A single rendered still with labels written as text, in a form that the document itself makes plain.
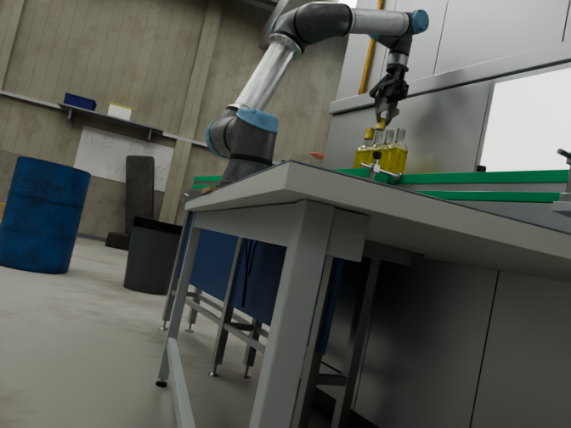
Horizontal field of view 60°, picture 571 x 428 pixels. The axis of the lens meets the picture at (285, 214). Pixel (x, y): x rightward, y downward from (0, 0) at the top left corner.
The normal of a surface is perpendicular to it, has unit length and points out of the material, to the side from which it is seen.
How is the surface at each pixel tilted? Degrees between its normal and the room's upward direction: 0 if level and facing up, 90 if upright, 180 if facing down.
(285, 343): 90
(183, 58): 90
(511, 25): 90
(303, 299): 90
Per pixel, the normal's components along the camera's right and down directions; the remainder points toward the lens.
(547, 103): -0.84, -0.22
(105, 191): 0.27, 0.00
